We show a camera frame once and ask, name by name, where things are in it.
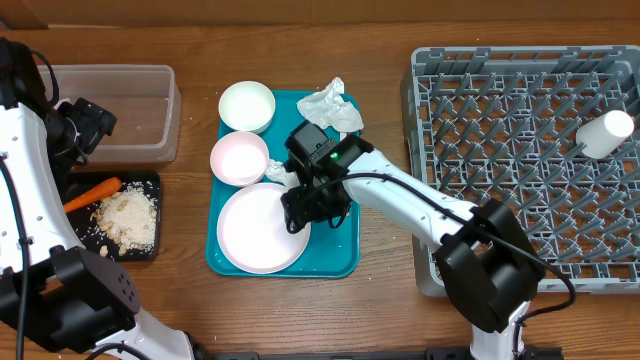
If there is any black plastic tray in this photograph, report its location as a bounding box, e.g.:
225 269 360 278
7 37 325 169
63 170 162 261

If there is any pile of rice and peanuts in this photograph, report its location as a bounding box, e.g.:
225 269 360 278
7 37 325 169
88 181 158 259

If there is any white bowl with peanuts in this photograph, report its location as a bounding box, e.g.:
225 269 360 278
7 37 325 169
218 81 276 134

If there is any crumpled white napkin middle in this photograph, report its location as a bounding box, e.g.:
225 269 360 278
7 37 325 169
265 159 300 188

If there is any large white plate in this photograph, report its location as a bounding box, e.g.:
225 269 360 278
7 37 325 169
216 183 311 275

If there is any clear plastic bin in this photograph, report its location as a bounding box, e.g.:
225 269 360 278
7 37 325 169
38 64 182 164

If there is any white paper cup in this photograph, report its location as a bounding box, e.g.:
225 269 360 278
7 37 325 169
576 110 635 159

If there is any grey dishwasher rack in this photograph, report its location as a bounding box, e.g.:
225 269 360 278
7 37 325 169
400 45 639 295

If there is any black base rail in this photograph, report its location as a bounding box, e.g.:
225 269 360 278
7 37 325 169
199 345 565 360

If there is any pink bowl with food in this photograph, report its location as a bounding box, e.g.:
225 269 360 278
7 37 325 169
210 131 270 187

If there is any orange carrot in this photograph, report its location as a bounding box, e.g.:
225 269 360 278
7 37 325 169
64 177 122 213

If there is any teal serving tray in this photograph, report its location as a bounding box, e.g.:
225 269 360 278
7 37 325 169
205 90 360 279

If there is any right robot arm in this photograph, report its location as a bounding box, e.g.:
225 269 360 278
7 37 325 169
281 121 545 359

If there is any crumpled white napkin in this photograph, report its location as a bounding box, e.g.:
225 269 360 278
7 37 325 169
297 77 364 133
265 159 300 188

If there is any crumpled white napkin top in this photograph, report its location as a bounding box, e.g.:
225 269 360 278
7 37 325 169
297 77 364 133

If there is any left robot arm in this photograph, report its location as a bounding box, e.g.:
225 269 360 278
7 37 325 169
1 39 208 359

